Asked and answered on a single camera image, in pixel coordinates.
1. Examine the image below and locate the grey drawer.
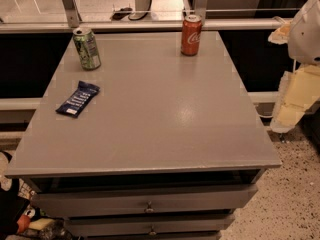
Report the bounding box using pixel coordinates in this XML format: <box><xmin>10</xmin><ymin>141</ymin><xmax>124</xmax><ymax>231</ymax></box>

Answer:
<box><xmin>31</xmin><ymin>184</ymin><xmax>257</xmax><ymax>217</ymax></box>
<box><xmin>65</xmin><ymin>213</ymin><xmax>234</xmax><ymax>237</ymax></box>

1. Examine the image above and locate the metal railing bar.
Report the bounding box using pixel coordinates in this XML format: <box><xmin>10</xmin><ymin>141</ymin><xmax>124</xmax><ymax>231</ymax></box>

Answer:
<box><xmin>0</xmin><ymin>17</ymin><xmax>289</xmax><ymax>34</ymax></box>

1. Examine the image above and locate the drawer knob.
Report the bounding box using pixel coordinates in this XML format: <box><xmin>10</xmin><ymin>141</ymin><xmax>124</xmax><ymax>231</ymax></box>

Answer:
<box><xmin>144</xmin><ymin>201</ymin><xmax>155</xmax><ymax>213</ymax></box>
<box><xmin>148</xmin><ymin>227</ymin><xmax>157</xmax><ymax>236</ymax></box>

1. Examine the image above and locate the black bag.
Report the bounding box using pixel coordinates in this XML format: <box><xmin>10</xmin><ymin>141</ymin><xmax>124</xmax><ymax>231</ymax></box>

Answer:
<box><xmin>0</xmin><ymin>179</ymin><xmax>29</xmax><ymax>240</ymax></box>

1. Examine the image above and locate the lower drawer knob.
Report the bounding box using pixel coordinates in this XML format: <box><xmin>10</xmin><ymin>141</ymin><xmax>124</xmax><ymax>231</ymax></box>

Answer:
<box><xmin>148</xmin><ymin>227</ymin><xmax>157</xmax><ymax>236</ymax></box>

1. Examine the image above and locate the red cola can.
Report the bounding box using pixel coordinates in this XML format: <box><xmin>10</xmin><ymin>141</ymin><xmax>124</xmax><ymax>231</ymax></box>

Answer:
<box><xmin>181</xmin><ymin>14</ymin><xmax>202</xmax><ymax>56</ymax></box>

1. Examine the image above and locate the grey drawer cabinet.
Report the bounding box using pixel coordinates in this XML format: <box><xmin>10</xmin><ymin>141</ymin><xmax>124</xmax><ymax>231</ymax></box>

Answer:
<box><xmin>7</xmin><ymin>31</ymin><xmax>280</xmax><ymax>240</ymax></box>

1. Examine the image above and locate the blue snack packet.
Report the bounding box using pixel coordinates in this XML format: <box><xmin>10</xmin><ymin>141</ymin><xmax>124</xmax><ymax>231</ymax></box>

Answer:
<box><xmin>55</xmin><ymin>81</ymin><xmax>100</xmax><ymax>118</ymax></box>

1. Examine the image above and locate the penguin plush toy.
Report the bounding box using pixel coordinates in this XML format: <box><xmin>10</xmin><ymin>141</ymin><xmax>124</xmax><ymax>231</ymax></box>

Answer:
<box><xmin>16</xmin><ymin>208</ymin><xmax>41</xmax><ymax>234</ymax></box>

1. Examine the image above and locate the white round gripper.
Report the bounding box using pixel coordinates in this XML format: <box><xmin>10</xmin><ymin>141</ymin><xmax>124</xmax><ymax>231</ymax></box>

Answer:
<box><xmin>268</xmin><ymin>0</ymin><xmax>320</xmax><ymax>133</ymax></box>

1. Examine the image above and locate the green soda can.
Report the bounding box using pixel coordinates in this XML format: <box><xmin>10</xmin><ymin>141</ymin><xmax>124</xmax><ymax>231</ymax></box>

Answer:
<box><xmin>73</xmin><ymin>27</ymin><xmax>101</xmax><ymax>70</ymax></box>

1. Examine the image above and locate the upper drawer knob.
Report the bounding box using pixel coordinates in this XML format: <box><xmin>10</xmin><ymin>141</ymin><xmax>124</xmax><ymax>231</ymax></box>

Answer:
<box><xmin>144</xmin><ymin>201</ymin><xmax>155</xmax><ymax>213</ymax></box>

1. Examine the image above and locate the lower grey drawer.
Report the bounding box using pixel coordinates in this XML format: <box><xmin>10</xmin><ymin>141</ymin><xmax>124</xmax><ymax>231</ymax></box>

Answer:
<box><xmin>65</xmin><ymin>213</ymin><xmax>234</xmax><ymax>237</ymax></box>

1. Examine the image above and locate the upper grey drawer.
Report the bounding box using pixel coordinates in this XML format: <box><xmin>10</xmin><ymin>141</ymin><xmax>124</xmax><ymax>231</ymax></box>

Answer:
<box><xmin>31</xmin><ymin>184</ymin><xmax>257</xmax><ymax>217</ymax></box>

